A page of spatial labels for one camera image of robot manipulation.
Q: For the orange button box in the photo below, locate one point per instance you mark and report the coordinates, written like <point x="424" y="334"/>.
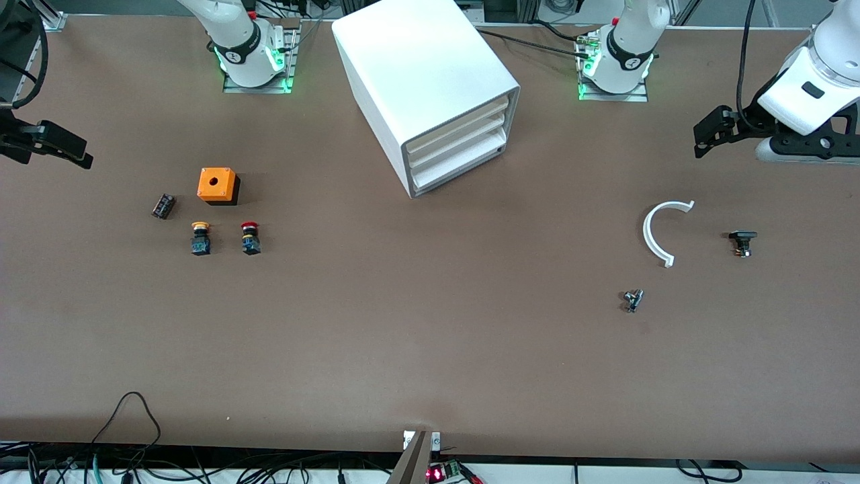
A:
<point x="216" y="185"/>

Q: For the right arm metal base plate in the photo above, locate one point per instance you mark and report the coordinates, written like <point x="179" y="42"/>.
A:
<point x="232" y="86"/>

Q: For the white curved plastic piece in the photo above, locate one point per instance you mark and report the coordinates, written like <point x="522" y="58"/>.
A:
<point x="647" y="235"/>

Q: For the white highest drawer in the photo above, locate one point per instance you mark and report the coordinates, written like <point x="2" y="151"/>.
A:
<point x="457" y="126"/>

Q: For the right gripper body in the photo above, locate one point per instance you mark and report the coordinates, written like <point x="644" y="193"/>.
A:
<point x="12" y="136"/>

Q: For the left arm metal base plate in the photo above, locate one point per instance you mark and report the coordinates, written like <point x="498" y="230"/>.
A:
<point x="638" y="96"/>

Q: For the white lowest drawer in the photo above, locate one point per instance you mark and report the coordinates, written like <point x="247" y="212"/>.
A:
<point x="457" y="161"/>

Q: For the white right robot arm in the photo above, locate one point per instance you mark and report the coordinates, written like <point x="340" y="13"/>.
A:
<point x="235" y="33"/>

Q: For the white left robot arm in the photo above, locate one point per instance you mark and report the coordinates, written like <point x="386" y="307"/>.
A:
<point x="628" y="40"/>

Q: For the small black contact block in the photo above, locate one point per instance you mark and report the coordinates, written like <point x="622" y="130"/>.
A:
<point x="163" y="206"/>

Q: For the circuit board with red LED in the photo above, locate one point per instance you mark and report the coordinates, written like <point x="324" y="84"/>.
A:
<point x="443" y="470"/>

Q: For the yellow push button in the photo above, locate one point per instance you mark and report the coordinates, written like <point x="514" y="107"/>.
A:
<point x="200" y="243"/>

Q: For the red push button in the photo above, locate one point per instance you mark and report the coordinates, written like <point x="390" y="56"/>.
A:
<point x="250" y="243"/>

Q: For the small white mounting bracket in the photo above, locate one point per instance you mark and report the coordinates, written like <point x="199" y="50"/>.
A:
<point x="408" y="440"/>

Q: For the white drawer cabinet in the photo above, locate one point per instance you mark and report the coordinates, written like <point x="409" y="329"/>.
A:
<point x="416" y="67"/>

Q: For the aluminium frame profile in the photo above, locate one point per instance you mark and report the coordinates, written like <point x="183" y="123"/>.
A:
<point x="54" y="20"/>

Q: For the white middle drawer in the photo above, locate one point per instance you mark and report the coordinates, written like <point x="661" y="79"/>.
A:
<point x="457" y="142"/>

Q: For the small metal part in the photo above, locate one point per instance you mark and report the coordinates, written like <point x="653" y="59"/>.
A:
<point x="633" y="299"/>

